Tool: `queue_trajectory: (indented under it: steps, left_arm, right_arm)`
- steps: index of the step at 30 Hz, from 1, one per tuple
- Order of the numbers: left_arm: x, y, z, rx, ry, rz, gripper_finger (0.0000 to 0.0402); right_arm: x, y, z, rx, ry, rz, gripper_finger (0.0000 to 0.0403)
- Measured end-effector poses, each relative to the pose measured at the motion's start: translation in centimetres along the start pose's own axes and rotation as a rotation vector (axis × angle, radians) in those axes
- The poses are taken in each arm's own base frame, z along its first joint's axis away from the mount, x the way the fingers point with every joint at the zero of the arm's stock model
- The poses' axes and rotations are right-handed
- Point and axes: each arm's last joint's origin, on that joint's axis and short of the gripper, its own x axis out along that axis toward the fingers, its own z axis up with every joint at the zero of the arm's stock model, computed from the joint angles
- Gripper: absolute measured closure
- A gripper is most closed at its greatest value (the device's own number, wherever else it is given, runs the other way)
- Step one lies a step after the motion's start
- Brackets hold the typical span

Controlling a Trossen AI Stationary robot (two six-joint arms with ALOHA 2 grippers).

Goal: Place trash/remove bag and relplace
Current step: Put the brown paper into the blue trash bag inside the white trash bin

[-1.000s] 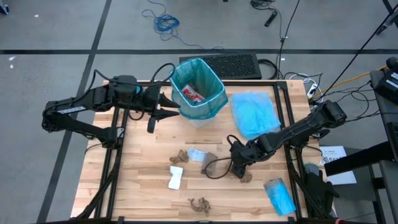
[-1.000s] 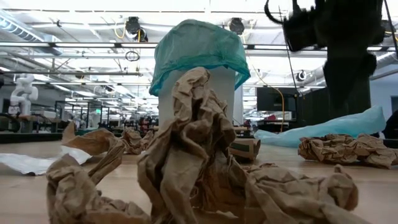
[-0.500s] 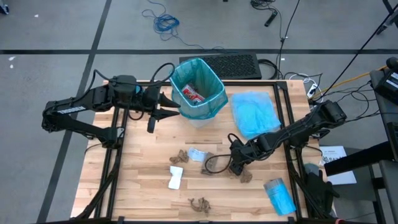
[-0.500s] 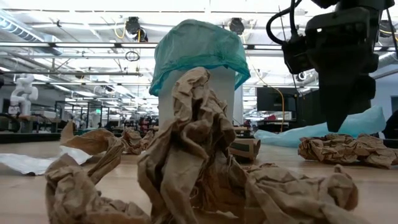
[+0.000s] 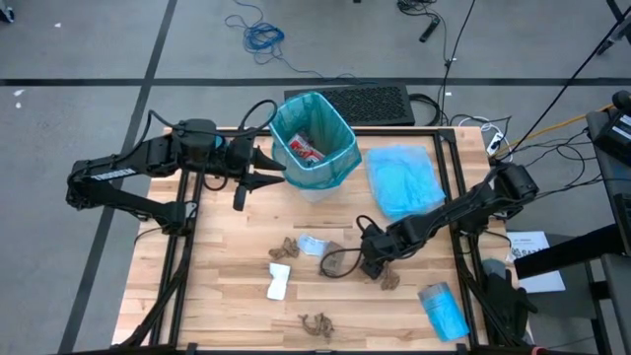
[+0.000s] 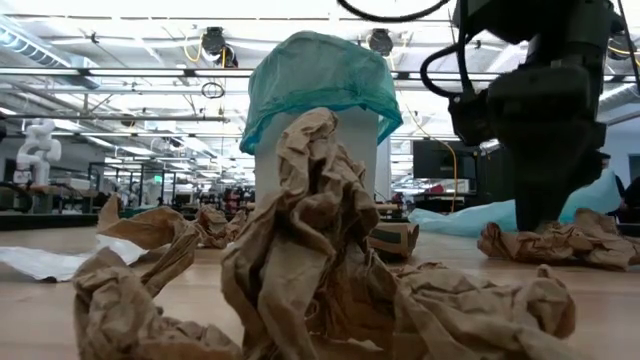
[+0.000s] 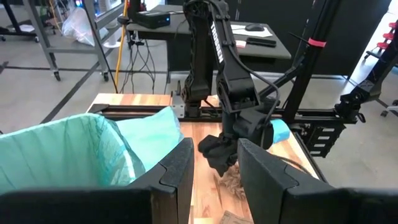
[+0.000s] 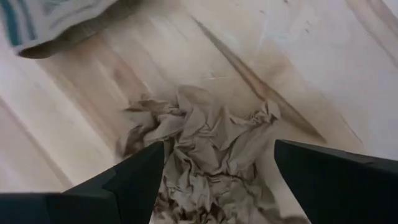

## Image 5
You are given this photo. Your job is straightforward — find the white printed paper sheet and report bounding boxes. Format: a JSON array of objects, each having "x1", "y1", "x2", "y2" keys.
[{"x1": 506, "y1": 230, "x2": 567, "y2": 295}]

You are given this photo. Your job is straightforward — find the blue coiled cable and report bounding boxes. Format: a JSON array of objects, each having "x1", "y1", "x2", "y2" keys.
[{"x1": 225, "y1": 0, "x2": 376, "y2": 85}]

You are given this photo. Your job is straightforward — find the black cable with remote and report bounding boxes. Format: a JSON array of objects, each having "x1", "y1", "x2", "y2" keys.
[{"x1": 396, "y1": 0, "x2": 445, "y2": 44}]

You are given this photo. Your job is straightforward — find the black electronic equipment box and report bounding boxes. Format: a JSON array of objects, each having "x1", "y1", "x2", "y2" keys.
[{"x1": 586, "y1": 90, "x2": 631, "y2": 167}]

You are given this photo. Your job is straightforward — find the teal plastic trash bag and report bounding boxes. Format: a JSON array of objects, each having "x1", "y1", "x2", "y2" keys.
[{"x1": 268, "y1": 91, "x2": 364, "y2": 191}]

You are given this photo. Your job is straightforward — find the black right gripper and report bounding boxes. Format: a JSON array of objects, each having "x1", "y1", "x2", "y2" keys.
[{"x1": 360, "y1": 224, "x2": 405, "y2": 281}]

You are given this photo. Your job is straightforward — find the small white wrapper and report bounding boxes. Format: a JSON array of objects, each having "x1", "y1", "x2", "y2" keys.
[{"x1": 297, "y1": 233, "x2": 330, "y2": 257}]

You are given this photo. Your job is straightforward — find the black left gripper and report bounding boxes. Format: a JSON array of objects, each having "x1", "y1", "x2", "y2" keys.
[{"x1": 224, "y1": 133, "x2": 287, "y2": 192}]

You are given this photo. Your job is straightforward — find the thick black coiled cable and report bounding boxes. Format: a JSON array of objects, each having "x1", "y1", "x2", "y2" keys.
[{"x1": 407, "y1": 92, "x2": 445, "y2": 127}]

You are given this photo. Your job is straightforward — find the yellow extension cord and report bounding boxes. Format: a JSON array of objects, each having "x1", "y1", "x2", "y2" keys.
[{"x1": 497, "y1": 103, "x2": 615, "y2": 159}]

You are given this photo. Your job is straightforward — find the black perforated metal panel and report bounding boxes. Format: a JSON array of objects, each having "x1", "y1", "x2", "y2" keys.
[{"x1": 284, "y1": 82, "x2": 416, "y2": 127}]

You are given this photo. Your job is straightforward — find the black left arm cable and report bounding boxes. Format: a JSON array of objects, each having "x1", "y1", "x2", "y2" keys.
[{"x1": 147, "y1": 98, "x2": 280, "y2": 149}]

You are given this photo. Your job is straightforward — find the brown paper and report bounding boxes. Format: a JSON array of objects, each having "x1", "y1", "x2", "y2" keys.
[
  {"x1": 379, "y1": 263, "x2": 401, "y2": 292},
  {"x1": 268, "y1": 237, "x2": 301, "y2": 261},
  {"x1": 297, "y1": 313, "x2": 335, "y2": 341}
]

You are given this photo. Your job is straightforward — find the roll of blue bags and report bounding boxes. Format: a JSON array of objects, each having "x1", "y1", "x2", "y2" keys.
[{"x1": 417, "y1": 281, "x2": 470, "y2": 343}]

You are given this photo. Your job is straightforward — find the thin black hanging cable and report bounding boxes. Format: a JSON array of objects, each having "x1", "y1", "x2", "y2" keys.
[
  {"x1": 512, "y1": 19, "x2": 631, "y2": 149},
  {"x1": 436, "y1": 0, "x2": 478, "y2": 127}
]

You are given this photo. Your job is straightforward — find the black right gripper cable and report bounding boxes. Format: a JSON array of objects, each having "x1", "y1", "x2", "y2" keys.
[{"x1": 318, "y1": 215, "x2": 384, "y2": 280}]

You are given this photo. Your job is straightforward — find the black glove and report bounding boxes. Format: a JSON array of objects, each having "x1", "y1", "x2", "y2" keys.
[{"x1": 480, "y1": 258, "x2": 539, "y2": 346}]

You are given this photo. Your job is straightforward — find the light blue folded bag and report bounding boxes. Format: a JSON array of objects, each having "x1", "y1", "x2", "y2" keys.
[{"x1": 364, "y1": 144, "x2": 448, "y2": 222}]

